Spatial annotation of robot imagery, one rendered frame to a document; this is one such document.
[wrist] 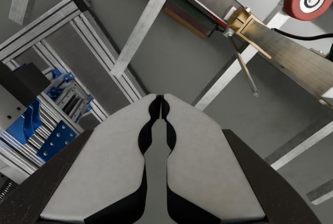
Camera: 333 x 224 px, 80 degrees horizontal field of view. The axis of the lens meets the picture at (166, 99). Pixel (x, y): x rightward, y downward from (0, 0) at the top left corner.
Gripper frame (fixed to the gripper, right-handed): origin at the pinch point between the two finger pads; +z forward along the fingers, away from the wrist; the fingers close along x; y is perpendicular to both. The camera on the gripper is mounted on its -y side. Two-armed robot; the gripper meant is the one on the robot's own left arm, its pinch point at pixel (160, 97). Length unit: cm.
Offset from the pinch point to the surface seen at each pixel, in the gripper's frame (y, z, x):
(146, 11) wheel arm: -0.9, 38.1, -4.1
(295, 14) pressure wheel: -0.6, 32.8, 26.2
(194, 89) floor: 64, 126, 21
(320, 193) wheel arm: 53, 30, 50
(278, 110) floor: 83, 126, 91
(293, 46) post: 1.9, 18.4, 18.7
